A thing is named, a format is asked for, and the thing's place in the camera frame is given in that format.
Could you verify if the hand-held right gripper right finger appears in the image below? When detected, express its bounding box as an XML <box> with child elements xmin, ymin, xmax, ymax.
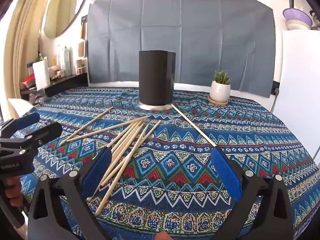
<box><xmin>211</xmin><ymin>147</ymin><xmax>293</xmax><ymax>240</ymax></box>

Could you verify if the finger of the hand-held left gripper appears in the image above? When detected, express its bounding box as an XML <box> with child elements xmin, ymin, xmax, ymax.
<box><xmin>15</xmin><ymin>123</ymin><xmax>63</xmax><ymax>155</ymax></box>
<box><xmin>0</xmin><ymin>113</ymin><xmax>41</xmax><ymax>140</ymax></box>

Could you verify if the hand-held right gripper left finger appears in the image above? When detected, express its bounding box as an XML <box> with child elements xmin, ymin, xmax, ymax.
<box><xmin>27</xmin><ymin>147</ymin><xmax>113</xmax><ymax>240</ymax></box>

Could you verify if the set of wooden chopsticks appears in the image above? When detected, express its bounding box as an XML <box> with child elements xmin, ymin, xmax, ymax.
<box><xmin>59</xmin><ymin>106</ymin><xmax>162</xmax><ymax>214</ymax></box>

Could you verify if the long wooden chopstick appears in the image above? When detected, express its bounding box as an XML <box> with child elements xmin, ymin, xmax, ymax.
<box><xmin>171</xmin><ymin>104</ymin><xmax>216</xmax><ymax>146</ymax></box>

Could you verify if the black cylindrical utensil holder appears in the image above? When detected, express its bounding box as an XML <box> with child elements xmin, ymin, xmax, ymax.
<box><xmin>138</xmin><ymin>50</ymin><xmax>176</xmax><ymax>110</ymax></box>

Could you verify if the person's left hand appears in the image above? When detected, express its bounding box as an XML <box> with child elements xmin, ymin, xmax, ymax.
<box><xmin>5</xmin><ymin>176</ymin><xmax>24</xmax><ymax>205</ymax></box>

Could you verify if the person's right hand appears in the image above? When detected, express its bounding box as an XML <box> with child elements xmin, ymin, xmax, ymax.
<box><xmin>154</xmin><ymin>231</ymin><xmax>173</xmax><ymax>240</ymax></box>

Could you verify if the black shelf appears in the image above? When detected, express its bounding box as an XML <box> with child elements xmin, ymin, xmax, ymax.
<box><xmin>20</xmin><ymin>74</ymin><xmax>89</xmax><ymax>98</ymax></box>

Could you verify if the blue patterned tablecloth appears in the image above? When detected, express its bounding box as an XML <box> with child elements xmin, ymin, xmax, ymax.
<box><xmin>15</xmin><ymin>86</ymin><xmax>320</xmax><ymax>240</ymax></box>

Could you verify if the round wooden coaster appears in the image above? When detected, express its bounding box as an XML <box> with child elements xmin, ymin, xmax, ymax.
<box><xmin>207</xmin><ymin>95</ymin><xmax>229</xmax><ymax>105</ymax></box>

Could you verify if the white spray bottle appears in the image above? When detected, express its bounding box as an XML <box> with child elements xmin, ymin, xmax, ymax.
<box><xmin>62</xmin><ymin>46</ymin><xmax>72</xmax><ymax>77</ymax></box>

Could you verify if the cream curtain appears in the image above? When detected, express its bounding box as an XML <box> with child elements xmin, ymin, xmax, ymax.
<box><xmin>6</xmin><ymin>0</ymin><xmax>59</xmax><ymax>105</ymax></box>

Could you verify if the succulent in white pot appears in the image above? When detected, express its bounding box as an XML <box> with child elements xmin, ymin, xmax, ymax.
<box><xmin>209</xmin><ymin>70</ymin><xmax>231</xmax><ymax>102</ymax></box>

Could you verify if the white cabinet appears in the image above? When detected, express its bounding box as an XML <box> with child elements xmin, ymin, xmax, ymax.
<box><xmin>271</xmin><ymin>29</ymin><xmax>320</xmax><ymax>155</ymax></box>

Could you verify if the grey cloth backdrop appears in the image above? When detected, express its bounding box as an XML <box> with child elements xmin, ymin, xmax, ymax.
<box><xmin>86</xmin><ymin>0</ymin><xmax>277</xmax><ymax>98</ymax></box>

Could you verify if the stack of white bowls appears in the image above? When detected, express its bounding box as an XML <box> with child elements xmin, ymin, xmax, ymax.
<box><xmin>286</xmin><ymin>20</ymin><xmax>312</xmax><ymax>30</ymax></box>

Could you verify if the purple colander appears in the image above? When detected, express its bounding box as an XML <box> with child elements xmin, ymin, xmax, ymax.
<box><xmin>282</xmin><ymin>8</ymin><xmax>313</xmax><ymax>28</ymax></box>

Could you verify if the dark kitchenware item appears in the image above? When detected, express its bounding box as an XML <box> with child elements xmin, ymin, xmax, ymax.
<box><xmin>309</xmin><ymin>10</ymin><xmax>320</xmax><ymax>30</ymax></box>

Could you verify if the wall outlet with grey cable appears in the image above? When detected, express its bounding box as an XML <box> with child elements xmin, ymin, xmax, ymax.
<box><xmin>271</xmin><ymin>81</ymin><xmax>281</xmax><ymax>111</ymax></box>

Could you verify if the round wall mirror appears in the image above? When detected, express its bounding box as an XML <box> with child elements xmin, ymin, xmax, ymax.
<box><xmin>43</xmin><ymin>0</ymin><xmax>90</xmax><ymax>39</ymax></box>

